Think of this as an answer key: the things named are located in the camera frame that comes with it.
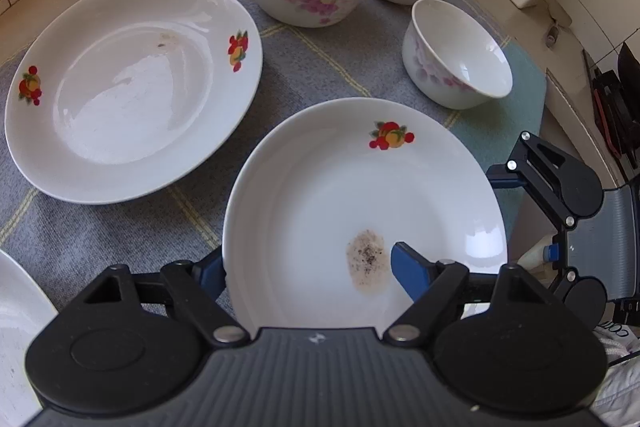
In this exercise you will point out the black gas stove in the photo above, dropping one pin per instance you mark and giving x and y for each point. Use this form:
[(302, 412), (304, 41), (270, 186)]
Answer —
[(612, 122)]

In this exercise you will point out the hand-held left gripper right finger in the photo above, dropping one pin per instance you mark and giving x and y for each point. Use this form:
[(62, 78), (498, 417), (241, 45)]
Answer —
[(410, 272)]

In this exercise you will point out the white fruit-print plate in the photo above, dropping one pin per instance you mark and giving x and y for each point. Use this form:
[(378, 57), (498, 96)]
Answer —
[(15, 322), (135, 97), (325, 187)]

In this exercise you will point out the grey metal scraper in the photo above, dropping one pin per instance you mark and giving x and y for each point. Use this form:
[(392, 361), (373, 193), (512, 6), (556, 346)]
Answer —
[(560, 14)]

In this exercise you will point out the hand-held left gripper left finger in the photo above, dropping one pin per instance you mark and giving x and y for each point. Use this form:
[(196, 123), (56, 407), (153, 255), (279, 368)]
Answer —
[(210, 277)]

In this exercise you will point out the white printed clothing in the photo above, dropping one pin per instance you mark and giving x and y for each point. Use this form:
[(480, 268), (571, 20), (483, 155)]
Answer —
[(622, 377)]

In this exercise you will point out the grey checked cloth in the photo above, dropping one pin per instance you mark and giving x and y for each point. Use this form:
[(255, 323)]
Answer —
[(310, 57)]

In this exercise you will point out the black pan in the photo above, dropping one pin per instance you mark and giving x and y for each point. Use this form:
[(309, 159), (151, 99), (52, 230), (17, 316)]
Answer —
[(631, 67)]

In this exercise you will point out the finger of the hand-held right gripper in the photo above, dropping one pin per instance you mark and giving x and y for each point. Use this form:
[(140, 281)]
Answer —
[(505, 176)]

